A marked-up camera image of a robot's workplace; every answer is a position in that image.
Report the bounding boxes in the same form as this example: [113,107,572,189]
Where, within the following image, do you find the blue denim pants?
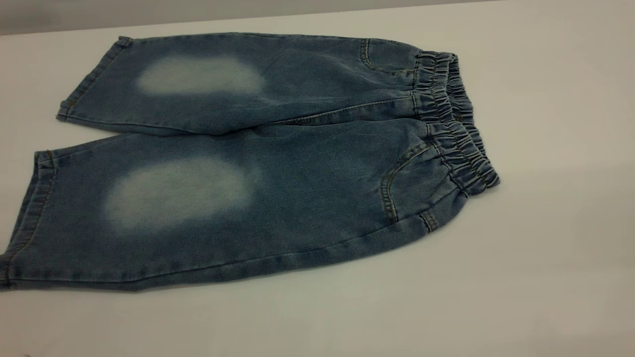
[0,32,501,292]

